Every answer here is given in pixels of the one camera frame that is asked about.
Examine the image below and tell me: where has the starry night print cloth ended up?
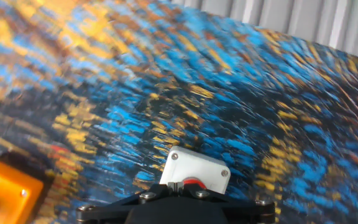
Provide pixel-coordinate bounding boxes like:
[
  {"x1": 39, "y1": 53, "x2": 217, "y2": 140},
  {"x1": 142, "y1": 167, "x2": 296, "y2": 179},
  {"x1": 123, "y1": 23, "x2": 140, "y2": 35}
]
[{"x1": 0, "y1": 0, "x2": 358, "y2": 224}]

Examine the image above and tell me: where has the grey box red mushroom button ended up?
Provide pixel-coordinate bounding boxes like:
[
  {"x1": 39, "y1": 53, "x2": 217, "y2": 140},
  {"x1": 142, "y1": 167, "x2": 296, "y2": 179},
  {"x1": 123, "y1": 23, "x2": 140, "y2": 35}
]
[{"x1": 159, "y1": 146, "x2": 231, "y2": 195}]

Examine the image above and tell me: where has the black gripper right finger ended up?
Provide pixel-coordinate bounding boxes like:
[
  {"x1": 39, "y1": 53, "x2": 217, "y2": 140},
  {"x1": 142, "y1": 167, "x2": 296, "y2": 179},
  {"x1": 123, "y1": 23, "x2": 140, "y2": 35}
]
[{"x1": 176, "y1": 182, "x2": 276, "y2": 224}]

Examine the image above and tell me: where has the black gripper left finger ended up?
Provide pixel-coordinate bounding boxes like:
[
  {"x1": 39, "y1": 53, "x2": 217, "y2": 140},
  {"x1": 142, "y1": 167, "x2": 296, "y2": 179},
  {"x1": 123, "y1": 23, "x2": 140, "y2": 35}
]
[{"x1": 76, "y1": 182, "x2": 177, "y2": 224}]

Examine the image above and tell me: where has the orange box red mushroom button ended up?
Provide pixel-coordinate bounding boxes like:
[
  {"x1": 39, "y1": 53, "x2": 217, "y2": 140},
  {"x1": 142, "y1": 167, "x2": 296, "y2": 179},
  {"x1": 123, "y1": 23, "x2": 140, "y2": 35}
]
[{"x1": 0, "y1": 157, "x2": 46, "y2": 224}]

